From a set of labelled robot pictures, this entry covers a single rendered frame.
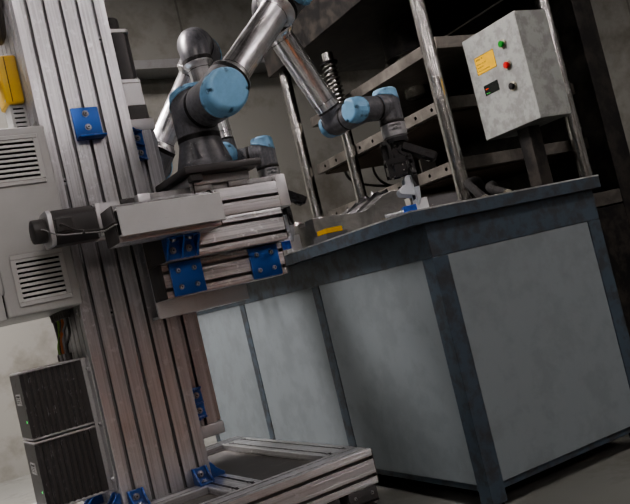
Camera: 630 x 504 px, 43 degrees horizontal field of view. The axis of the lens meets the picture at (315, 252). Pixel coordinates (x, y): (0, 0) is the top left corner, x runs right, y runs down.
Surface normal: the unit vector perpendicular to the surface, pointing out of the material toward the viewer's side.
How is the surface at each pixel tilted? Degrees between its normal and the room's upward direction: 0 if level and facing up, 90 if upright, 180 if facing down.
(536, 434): 90
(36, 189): 90
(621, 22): 90
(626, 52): 90
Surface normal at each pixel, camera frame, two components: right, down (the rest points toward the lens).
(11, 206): 0.50, -0.16
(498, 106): -0.86, 0.18
